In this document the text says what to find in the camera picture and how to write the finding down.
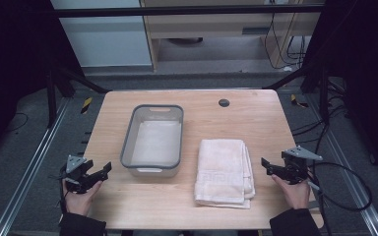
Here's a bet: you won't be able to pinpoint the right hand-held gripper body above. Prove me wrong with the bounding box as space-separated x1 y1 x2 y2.
281 146 324 186

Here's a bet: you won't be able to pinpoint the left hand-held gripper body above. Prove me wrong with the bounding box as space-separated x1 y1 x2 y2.
60 154 95 195

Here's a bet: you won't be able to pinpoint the person's left hand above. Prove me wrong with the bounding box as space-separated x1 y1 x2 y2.
61 179 103 217

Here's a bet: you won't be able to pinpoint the person's right hand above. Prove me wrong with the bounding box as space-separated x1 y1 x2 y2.
271 173 313 210

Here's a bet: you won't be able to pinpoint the folded white towel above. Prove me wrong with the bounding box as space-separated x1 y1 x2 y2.
193 138 257 210

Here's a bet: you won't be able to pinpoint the clear plastic basin grey rim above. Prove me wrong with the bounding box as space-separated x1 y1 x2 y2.
120 103 185 179

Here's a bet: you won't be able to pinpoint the yellow black hazard tape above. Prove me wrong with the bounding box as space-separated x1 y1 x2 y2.
80 96 94 115
289 93 309 109

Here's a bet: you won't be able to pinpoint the black metal stand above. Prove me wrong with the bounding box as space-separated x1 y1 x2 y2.
44 64 111 130
263 64 331 125

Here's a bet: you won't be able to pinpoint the dark curtain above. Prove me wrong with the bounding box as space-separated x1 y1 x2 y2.
300 0 378 185
0 0 85 155

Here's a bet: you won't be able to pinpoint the white cabinet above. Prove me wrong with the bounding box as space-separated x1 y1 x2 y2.
49 0 154 69

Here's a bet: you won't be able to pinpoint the light wooden desk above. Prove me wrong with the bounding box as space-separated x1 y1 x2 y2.
139 0 326 73

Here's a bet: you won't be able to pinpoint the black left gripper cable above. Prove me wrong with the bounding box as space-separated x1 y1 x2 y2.
57 178 69 224

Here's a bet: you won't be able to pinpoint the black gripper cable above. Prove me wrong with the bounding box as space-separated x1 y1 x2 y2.
306 161 374 236
57 178 69 224

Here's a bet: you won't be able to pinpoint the aluminium floor rail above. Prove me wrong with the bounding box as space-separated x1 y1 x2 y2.
0 96 72 236
304 93 378 236

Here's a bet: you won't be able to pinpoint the black floor cables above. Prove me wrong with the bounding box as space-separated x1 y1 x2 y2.
290 77 352 146

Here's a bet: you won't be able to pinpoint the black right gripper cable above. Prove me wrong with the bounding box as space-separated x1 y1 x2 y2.
306 161 374 236

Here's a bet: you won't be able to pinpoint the thin black floor cable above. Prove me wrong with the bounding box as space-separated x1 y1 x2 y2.
5 111 30 134

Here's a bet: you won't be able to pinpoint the black hanging desk cables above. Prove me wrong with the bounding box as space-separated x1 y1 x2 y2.
263 0 307 71

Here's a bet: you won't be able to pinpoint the black horizontal frame bar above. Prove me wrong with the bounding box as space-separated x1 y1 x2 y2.
52 4 327 19

